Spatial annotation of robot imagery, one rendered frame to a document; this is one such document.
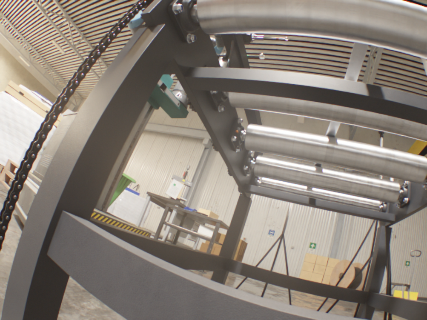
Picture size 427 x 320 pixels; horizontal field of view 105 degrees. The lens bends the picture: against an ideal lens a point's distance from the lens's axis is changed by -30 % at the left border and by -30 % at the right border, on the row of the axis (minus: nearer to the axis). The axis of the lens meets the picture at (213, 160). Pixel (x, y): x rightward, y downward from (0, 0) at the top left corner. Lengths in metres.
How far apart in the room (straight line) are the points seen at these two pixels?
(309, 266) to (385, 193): 7.01
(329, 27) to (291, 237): 10.64
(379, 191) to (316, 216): 10.01
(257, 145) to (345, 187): 0.51
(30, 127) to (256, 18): 3.59
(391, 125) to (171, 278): 0.66
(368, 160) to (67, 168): 0.92
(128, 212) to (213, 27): 7.23
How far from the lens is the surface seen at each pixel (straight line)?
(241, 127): 1.00
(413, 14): 0.53
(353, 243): 11.37
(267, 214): 11.15
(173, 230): 5.10
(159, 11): 0.55
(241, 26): 0.53
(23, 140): 3.82
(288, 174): 1.19
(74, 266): 0.34
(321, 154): 0.92
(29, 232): 0.43
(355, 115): 0.69
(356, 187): 1.21
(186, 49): 0.63
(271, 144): 0.93
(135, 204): 7.59
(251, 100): 0.71
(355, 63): 0.70
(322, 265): 8.25
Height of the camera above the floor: 0.38
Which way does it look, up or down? 20 degrees up
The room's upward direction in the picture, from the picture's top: 20 degrees clockwise
